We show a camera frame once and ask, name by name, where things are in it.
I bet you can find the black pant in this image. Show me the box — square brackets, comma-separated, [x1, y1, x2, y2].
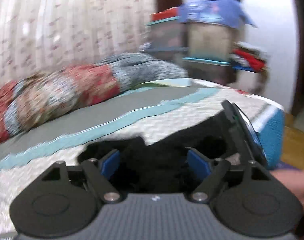
[77, 112, 236, 194]

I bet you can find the person's hand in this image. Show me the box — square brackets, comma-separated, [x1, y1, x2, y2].
[270, 170, 304, 211]

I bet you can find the patterned bedsheet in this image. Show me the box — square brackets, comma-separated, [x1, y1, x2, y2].
[0, 79, 285, 239]

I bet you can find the pile of red clothes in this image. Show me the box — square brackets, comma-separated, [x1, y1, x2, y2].
[229, 42, 269, 73]

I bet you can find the red patchwork quilt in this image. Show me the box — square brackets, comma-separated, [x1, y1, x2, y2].
[0, 53, 188, 143]

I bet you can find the beige storage box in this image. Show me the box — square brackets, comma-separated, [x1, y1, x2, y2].
[182, 23, 245, 85]

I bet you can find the blue cloth on box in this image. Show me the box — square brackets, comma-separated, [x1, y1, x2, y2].
[177, 0, 256, 29]

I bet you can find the teal rimmed storage bin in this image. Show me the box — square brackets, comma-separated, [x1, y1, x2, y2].
[140, 7, 188, 64]

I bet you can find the beige floral curtain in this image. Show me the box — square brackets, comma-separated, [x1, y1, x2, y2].
[0, 0, 156, 86]

